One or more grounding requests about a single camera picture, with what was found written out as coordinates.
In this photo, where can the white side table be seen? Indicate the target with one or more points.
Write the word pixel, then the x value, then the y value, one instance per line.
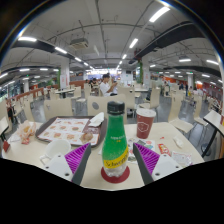
pixel 2 125
pixel 213 120

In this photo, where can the dark food tray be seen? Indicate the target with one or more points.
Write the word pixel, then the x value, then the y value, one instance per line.
pixel 66 131

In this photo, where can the beige chair with round hole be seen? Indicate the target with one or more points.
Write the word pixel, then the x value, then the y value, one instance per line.
pixel 103 101
pixel 60 109

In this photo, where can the ceiling air conditioner unit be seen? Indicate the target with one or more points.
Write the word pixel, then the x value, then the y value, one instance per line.
pixel 79 43

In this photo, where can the white paper napkin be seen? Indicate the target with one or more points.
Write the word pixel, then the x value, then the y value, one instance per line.
pixel 97 120

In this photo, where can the printed paper leaflet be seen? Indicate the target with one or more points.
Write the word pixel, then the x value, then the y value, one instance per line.
pixel 146 144

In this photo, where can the clear plastic wrapper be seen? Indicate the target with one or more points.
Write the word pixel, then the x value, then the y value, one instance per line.
pixel 181 159

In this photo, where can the red paper cup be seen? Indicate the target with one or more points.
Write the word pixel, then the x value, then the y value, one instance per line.
pixel 145 125

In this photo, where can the person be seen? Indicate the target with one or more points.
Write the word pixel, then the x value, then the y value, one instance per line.
pixel 105 87

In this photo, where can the white paper packet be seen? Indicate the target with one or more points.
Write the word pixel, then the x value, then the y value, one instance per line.
pixel 178 142

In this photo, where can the green drink bottle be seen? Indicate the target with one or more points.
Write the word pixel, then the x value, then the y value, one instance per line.
pixel 115 140

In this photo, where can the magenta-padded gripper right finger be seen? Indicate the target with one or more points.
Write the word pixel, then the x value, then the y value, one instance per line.
pixel 147 159

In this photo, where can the red snack packet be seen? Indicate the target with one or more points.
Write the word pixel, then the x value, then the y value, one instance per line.
pixel 164 149

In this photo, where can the clear plastic food bag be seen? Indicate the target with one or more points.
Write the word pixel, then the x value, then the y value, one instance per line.
pixel 26 130

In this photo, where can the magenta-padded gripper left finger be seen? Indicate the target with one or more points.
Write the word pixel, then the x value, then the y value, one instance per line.
pixel 77 159

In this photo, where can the group of ceiling lights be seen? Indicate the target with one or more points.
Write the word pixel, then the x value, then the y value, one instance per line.
pixel 26 39

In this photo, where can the group of beige chairs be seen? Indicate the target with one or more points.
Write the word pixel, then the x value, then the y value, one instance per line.
pixel 180 111

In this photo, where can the flat round red coaster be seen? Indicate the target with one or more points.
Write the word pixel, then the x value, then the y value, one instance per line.
pixel 115 180

